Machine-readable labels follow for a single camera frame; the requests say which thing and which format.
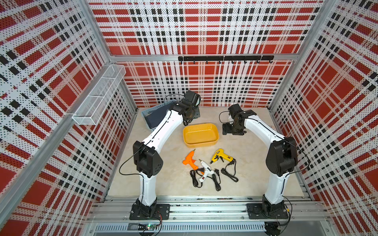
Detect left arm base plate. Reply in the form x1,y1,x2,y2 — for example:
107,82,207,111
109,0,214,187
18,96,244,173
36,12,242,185
129,204,170,220

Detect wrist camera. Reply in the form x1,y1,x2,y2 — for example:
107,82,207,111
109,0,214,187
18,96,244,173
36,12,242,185
228,104,243,120
183,90,201,107

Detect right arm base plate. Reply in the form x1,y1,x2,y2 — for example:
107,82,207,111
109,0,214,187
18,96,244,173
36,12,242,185
246,203,289,220

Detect white wire wall basket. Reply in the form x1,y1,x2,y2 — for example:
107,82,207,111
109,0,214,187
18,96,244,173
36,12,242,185
72,65,126,125

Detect black hook rail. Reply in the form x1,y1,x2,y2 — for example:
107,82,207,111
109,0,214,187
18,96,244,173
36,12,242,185
178,55,275,62

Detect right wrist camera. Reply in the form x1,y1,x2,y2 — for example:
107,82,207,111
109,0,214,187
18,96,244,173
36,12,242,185
228,104,243,120

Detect yellow glue gun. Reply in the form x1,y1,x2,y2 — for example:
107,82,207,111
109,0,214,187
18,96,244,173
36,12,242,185
210,148,239,183

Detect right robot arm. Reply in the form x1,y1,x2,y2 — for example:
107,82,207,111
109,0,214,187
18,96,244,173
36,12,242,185
222,104,298,218

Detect orange glue gun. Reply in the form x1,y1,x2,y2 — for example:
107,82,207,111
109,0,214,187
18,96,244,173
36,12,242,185
183,149,204,174

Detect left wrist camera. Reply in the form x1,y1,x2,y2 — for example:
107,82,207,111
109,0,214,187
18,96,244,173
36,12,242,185
183,90,201,107

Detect green circuit board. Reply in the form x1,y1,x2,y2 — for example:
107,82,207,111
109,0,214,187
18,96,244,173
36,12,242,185
138,223,159,232

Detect white glue gun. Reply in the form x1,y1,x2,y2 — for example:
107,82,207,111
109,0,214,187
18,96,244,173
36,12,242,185
190,160,221,191

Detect dark cloth in basket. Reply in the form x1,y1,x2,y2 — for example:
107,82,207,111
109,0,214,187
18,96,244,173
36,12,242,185
145,103,173,129

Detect blue plastic basket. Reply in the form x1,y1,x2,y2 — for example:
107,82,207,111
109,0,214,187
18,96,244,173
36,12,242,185
142,99,178,132

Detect yellow storage box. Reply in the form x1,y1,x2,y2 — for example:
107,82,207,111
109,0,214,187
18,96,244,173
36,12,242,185
183,123,219,148

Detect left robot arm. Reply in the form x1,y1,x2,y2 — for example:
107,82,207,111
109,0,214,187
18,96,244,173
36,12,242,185
133,98,200,218

